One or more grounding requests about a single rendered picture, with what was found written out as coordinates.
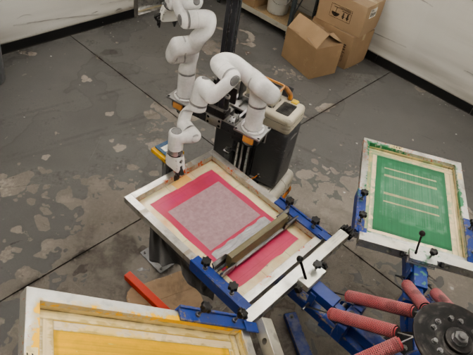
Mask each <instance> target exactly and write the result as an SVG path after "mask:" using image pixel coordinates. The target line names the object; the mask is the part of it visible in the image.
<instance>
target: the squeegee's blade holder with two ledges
mask: <svg viewBox="0 0 473 355"><path fill-rule="evenodd" d="M282 231H284V229H283V228H281V229H280V230H278V231H277V232H276V233H275V234H273V235H272V236H270V237H269V238H268V239H266V240H265V241H264V242H263V243H261V244H260V245H258V246H257V247H256V248H255V249H254V250H252V251H251V252H249V253H248V254H247V255H245V257H243V258H242V259H240V260H239V261H237V264H236V265H235V266H236V267H237V266H238V265H240V264H241V263H242V262H244V261H245V260H246V259H247V258H249V257H250V256H251V255H253V254H254V253H256V252H257V250H259V249H260V248H262V247H263V246H264V245H266V244H267V243H268V242H269V241H271V240H272V239H273V238H275V237H276V236H277V235H278V234H279V233H281V232H282Z"/></svg>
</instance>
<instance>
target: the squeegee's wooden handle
mask: <svg viewBox="0 0 473 355"><path fill-rule="evenodd" d="M287 219H288V215H287V214H285V213H283V214H282V215H280V216H279V217H277V218H275V219H274V220H273V221H272V222H271V223H269V224H268V225H266V226H265V227H264V228H263V229H261V230H259V231H258V232H257V233H256V234H254V235H253V236H252V237H250V238H249V239H247V240H246V241H245V242H243V243H242V244H240V245H239V246H238V247H237V248H236V249H234V250H233V251H231V252H230V253H228V255H227V258H226V261H225V265H226V266H227V267H229V266H230V265H232V264H233V263H236V262H237V261H239V260H240V259H242V258H243V257H245V255H247V254H248V253H249V252H251V251H252V250H254V249H255V248H256V247H257V246H258V245H260V244H261V243H263V242H264V241H265V240H266V239H268V238H269V237H270V236H272V235H273V234H275V233H276V232H277V231H278V230H280V229H281V228H283V227H284V224H285V223H286V222H287Z"/></svg>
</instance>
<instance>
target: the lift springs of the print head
mask: <svg viewBox="0 0 473 355"><path fill-rule="evenodd" d="M400 278H401V280H402V283H401V287H402V288H403V290H404V291H405V293H406V294H407V295H408V297H409V298H410V300H411V301H412V302H413V304H408V303H405V302H401V301H396V300H392V299H387V298H383V297H378V296H374V295H371V294H365V293H362V292H356V291H353V290H348V291H347V292H346V293H345V294H342V293H339V292H334V293H335V294H340V295H343V296H345V300H346V301H347V302H350V303H353V304H358V305H361V306H366V307H369V308H372V309H377V310H380V311H385V312H389V313H394V314H397V315H400V316H405V317H408V318H414V317H415V315H416V313H417V312H418V311H417V310H420V309H421V308H422V307H423V306H425V305H427V304H430V303H429V302H428V301H427V299H426V298H425V297H424V295H423V294H422V293H421V292H420V291H419V290H418V289H417V287H416V286H415V285H414V284H413V282H412V281H411V280H404V279H403V278H402V277H401V275H400ZM428 287H429V288H430V289H431V291H430V296H431V298H432V299H433V300H434V301H435V302H448V303H452V304H453V302H452V301H451V300H450V299H449V298H448V297H447V296H446V295H445V294H444V293H443V292H442V291H441V290H440V289H439V288H433V289H432V288H431V286H430V285H429V284H428ZM306 308H309V309H313V310H316V311H321V312H323V313H327V317H328V319H329V320H332V321H335V322H338V323H342V324H345V325H349V326H352V327H354V328H359V329H361V330H366V331H368V332H373V333H375V334H378V335H382V336H385V337H389V338H390V339H389V340H386V341H384V342H381V343H379V344H377V345H374V346H373V347H370V348H368V349H366V350H363V351H361V352H359V353H357V354H354V355H394V354H397V353H398V352H401V351H403V348H404V346H403V343H404V342H407V341H409V340H412V339H414V337H413V336H412V335H408V334H405V333H402V332H401V329H400V327H399V326H398V325H395V324H392V323H387V322H384V321H381V320H377V319H373V318H369V317H366V316H361V315H358V314H356V313H351V312H348V311H343V310H341V309H336V308H332V307H331V308H330V309H329V310H328V311H323V310H320V309H316V308H313V307H310V306H306ZM400 335H404V336H406V337H409V338H407V339H406V340H403V341H401V340H400V338H399V337H400Z"/></svg>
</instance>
